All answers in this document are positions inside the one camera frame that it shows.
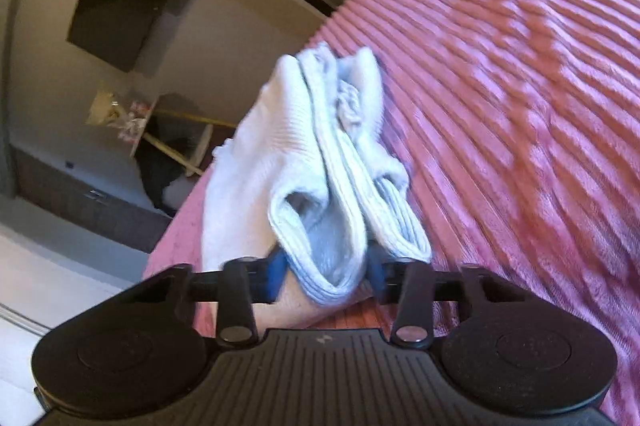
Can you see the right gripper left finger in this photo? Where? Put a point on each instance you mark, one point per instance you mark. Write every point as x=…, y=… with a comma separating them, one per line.
x=243, y=283

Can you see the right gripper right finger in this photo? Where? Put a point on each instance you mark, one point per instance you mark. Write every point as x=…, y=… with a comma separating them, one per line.
x=410, y=285

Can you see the white knitted small garment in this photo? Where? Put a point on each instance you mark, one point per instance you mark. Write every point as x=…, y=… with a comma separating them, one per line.
x=305, y=171

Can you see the white round side table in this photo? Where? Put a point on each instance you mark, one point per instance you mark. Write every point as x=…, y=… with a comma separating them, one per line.
x=184, y=137

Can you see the pink ribbed bedspread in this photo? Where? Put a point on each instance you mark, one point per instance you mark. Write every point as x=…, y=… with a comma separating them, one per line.
x=518, y=122

